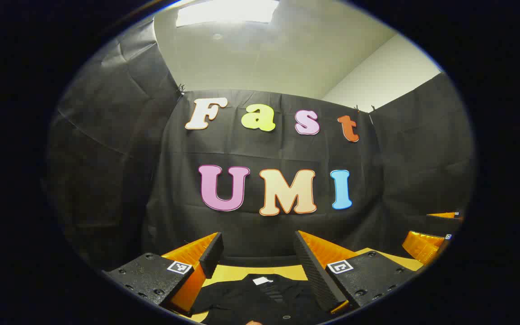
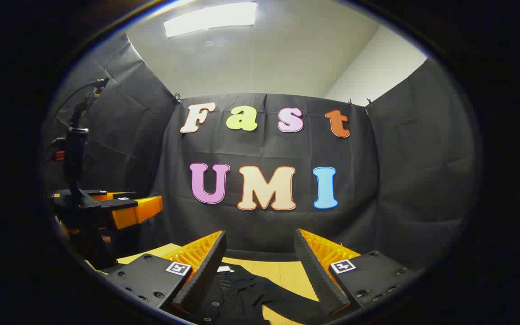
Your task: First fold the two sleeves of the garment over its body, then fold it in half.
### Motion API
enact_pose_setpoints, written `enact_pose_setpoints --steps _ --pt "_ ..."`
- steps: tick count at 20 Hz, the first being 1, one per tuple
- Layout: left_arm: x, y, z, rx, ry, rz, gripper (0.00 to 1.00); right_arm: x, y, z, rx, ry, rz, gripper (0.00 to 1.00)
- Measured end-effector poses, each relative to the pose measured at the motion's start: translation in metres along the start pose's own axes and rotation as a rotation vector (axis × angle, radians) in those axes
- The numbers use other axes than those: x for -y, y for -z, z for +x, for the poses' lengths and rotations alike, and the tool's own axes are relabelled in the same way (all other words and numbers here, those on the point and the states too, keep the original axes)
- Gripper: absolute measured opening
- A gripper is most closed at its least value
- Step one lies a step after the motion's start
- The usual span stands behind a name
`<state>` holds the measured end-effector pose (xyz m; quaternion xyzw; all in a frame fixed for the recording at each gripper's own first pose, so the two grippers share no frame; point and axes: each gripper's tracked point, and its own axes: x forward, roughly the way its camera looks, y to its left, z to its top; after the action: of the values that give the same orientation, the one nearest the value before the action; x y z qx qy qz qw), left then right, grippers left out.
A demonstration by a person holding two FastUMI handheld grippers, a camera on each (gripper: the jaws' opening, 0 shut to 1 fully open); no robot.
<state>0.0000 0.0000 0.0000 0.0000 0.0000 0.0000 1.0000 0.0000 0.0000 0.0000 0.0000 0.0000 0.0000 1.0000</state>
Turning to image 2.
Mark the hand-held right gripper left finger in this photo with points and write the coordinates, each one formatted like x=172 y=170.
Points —
x=199 y=275

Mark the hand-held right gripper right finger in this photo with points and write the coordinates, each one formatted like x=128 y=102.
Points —
x=316 y=275

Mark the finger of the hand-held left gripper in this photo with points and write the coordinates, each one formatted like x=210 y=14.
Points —
x=136 y=212
x=111 y=195

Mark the black button shirt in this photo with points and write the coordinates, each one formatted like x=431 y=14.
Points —
x=242 y=293

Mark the black backdrop cloth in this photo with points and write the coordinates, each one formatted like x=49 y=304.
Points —
x=400 y=171

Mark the ceiling light panel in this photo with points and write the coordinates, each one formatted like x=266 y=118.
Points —
x=210 y=18

